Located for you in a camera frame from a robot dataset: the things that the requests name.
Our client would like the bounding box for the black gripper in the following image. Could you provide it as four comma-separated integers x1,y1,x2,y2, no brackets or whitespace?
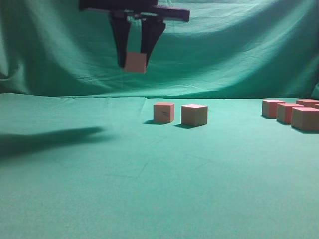
79,0,190,68

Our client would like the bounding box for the pink wooden cube placed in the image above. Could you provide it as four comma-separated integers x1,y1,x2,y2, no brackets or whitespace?
124,52,147,74
181,104,208,127
153,102,175,123

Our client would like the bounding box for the green backdrop cloth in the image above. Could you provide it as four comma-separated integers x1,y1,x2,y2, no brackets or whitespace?
0,0,319,99

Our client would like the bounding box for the green table cloth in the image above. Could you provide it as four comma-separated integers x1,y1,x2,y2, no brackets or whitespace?
0,94,319,239

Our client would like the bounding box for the pink wooden cube rear column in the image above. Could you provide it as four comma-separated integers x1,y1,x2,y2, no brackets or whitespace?
296,99,319,108

